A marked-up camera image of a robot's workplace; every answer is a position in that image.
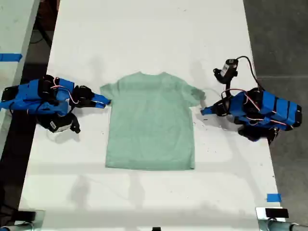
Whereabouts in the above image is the pale green T-shirt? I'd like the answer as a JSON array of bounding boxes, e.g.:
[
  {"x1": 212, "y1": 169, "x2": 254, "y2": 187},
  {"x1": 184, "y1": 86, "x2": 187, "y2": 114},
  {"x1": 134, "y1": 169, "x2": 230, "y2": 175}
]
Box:
[{"x1": 99, "y1": 71, "x2": 207, "y2": 171}]

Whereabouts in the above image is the long blue tape strip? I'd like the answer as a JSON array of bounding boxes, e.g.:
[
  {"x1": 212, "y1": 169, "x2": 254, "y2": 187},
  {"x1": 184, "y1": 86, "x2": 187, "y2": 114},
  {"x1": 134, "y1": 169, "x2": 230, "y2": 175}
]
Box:
[{"x1": 0, "y1": 53, "x2": 23, "y2": 63}]

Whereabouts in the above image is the white side table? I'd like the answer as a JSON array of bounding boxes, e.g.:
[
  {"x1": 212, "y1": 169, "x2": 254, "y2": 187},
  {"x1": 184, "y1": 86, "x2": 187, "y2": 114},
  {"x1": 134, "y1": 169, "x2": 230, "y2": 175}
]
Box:
[{"x1": 0, "y1": 0, "x2": 41, "y2": 154}]

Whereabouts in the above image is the small blue tape square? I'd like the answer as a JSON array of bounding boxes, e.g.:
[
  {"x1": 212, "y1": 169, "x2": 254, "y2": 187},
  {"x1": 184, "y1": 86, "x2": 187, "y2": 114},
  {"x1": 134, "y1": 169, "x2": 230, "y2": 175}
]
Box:
[{"x1": 266, "y1": 192, "x2": 282, "y2": 203}]

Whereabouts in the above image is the grey metal pipe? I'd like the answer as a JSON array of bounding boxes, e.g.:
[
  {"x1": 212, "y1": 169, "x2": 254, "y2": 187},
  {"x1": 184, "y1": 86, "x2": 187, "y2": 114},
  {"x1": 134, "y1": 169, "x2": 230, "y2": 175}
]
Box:
[{"x1": 258, "y1": 218, "x2": 308, "y2": 231}]

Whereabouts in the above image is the black camera box, white label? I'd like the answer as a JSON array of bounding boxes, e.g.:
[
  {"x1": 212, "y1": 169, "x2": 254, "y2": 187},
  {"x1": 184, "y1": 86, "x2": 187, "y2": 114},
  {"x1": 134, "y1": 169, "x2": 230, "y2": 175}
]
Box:
[{"x1": 36, "y1": 112, "x2": 81, "y2": 134}]

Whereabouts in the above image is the black camera box, grey label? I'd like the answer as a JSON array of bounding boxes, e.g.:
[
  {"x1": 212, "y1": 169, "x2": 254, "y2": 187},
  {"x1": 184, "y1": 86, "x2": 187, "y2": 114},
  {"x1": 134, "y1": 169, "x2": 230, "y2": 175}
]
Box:
[{"x1": 213, "y1": 58, "x2": 239, "y2": 85}]

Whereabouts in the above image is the black camera cable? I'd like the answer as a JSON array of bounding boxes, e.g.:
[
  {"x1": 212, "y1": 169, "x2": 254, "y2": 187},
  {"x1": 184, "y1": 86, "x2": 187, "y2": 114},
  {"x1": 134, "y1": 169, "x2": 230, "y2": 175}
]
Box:
[{"x1": 236, "y1": 55, "x2": 263, "y2": 91}]

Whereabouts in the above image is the black floor cable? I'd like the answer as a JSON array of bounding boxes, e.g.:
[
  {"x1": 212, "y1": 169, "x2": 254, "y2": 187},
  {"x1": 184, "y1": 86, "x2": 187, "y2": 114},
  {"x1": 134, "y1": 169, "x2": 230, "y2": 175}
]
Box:
[{"x1": 30, "y1": 23, "x2": 52, "y2": 44}]

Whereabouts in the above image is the metal bracket with black box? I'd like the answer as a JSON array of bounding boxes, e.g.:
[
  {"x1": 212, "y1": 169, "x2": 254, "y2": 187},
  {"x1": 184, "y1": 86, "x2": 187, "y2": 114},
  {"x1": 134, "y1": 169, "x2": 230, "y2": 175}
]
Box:
[{"x1": 255, "y1": 206, "x2": 290, "y2": 221}]

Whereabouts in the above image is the metal bracket with black pad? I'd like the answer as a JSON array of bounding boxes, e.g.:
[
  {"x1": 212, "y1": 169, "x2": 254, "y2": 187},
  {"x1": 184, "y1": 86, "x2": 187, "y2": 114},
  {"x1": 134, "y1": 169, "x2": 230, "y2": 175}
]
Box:
[{"x1": 13, "y1": 209, "x2": 46, "y2": 227}]

